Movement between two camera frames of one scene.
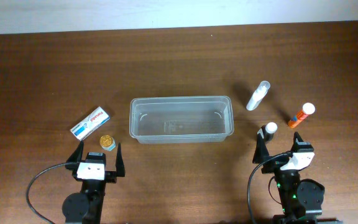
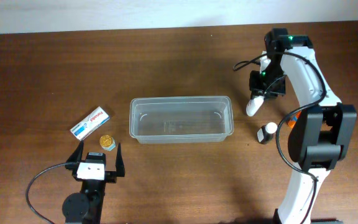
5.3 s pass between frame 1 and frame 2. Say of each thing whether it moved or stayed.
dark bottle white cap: stayed
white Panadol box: stayed
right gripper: moved
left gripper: stayed
